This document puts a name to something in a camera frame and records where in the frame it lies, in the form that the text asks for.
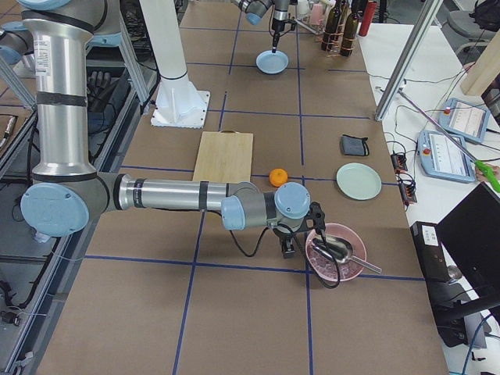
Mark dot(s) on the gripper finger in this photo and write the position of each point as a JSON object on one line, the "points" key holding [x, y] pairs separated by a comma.
{"points": [[274, 44]]}

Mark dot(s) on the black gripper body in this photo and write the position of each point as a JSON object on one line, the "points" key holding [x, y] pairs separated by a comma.
{"points": [[283, 233], [278, 23]]}

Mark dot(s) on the orange fruit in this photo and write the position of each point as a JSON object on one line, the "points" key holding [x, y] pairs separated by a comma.
{"points": [[278, 177]]}

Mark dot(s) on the light blue plate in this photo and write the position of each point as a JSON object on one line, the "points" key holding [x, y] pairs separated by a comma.
{"points": [[269, 62]]}

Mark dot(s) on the light green plate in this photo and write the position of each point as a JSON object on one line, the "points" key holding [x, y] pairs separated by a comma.
{"points": [[359, 181]]}

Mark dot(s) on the pink cup top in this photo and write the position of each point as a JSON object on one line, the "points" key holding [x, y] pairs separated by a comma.
{"points": [[316, 14]]}

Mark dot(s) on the clear ice cubes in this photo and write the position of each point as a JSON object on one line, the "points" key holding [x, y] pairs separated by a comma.
{"points": [[327, 270]]}

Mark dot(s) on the pink bowl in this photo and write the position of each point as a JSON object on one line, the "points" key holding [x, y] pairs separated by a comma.
{"points": [[339, 230]]}

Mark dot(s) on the dark wine bottle middle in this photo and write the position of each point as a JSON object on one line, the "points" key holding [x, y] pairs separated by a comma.
{"points": [[332, 22]]}

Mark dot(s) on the dark wine bottle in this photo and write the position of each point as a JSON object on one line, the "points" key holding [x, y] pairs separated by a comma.
{"points": [[332, 22], [350, 28]]}

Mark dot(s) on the metal scoop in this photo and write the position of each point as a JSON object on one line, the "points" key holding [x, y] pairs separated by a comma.
{"points": [[336, 248]]}

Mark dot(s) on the dark wine bottle front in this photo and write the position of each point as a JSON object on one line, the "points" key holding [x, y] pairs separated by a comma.
{"points": [[350, 28]]}

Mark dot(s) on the red bottle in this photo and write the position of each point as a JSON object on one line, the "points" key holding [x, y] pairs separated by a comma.
{"points": [[367, 17]]}

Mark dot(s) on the wooden cutting board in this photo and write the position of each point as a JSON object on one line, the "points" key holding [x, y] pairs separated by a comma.
{"points": [[224, 157]]}

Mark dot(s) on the grey folded cloth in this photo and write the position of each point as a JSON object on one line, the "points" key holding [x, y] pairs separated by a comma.
{"points": [[354, 146]]}

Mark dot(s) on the black computer box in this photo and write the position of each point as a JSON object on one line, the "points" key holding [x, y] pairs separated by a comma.
{"points": [[442, 293]]}

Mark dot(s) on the teach pendant near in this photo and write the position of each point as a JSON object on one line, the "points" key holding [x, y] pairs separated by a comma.
{"points": [[442, 159]]}

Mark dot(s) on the teach pendant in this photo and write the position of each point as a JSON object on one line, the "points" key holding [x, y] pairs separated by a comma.
{"points": [[465, 119], [442, 159]]}

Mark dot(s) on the black monitor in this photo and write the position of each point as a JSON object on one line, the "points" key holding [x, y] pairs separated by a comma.
{"points": [[470, 234]]}

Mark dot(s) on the teach pendant far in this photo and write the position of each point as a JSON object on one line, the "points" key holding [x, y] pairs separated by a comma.
{"points": [[465, 119]]}

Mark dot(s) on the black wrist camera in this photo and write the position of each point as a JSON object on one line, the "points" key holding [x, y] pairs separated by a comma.
{"points": [[316, 216]]}

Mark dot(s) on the copper wire bottle rack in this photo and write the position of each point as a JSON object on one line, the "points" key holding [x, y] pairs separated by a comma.
{"points": [[335, 44]]}

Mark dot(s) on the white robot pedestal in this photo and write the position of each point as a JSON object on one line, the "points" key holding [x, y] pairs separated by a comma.
{"points": [[178, 103]]}

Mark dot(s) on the aluminium frame post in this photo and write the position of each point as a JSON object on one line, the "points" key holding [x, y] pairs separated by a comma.
{"points": [[415, 39]]}

